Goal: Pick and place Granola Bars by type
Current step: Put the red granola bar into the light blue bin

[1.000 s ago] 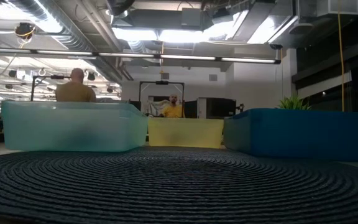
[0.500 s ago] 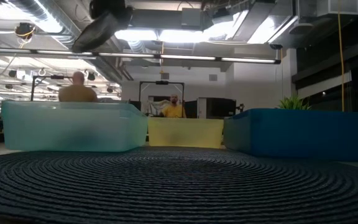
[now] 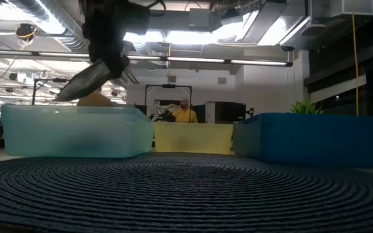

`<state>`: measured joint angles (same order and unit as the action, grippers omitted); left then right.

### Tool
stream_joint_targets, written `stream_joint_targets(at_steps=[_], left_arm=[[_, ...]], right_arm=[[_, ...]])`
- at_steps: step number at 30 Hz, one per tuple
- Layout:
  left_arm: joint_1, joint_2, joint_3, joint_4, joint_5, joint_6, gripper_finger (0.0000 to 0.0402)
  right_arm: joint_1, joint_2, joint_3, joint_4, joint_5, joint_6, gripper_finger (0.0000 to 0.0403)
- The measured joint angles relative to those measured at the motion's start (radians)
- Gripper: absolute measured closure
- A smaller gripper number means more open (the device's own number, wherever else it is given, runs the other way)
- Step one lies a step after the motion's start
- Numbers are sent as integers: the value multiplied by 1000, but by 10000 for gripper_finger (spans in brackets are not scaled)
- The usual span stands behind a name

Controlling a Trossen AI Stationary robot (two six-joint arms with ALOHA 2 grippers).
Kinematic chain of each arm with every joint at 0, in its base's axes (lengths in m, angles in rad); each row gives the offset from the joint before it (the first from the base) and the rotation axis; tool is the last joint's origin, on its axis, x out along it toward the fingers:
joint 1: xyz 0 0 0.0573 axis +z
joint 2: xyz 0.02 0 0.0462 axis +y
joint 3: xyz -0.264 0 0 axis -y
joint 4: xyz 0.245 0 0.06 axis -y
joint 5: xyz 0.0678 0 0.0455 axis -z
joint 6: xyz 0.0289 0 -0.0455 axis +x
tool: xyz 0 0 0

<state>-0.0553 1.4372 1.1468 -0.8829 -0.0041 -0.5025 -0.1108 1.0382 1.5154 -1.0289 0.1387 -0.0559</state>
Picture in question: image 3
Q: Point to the dark cabinet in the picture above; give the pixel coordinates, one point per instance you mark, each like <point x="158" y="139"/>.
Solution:
<point x="228" y="112"/>

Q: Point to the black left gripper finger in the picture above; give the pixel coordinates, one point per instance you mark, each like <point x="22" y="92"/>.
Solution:
<point x="97" y="55"/>
<point x="119" y="66"/>

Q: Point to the translucent green plastic bin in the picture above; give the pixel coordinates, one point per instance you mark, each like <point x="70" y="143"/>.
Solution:
<point x="76" y="136"/>

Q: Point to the round black ceiling fixture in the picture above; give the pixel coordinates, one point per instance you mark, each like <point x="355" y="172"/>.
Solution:
<point x="26" y="31"/>

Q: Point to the long ceiling light fixture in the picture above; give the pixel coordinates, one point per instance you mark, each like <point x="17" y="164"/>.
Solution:
<point x="193" y="59"/>

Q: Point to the round dark woven mat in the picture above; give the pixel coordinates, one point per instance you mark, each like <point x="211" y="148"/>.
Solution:
<point x="186" y="194"/>

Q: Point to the blue plastic bin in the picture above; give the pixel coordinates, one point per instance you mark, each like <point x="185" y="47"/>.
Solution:
<point x="309" y="139"/>

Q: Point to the green plant in white pot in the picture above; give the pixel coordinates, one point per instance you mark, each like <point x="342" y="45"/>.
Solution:
<point x="304" y="108"/>

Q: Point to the translucent yellow plastic bin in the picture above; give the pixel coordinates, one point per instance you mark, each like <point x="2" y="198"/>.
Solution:
<point x="193" y="139"/>

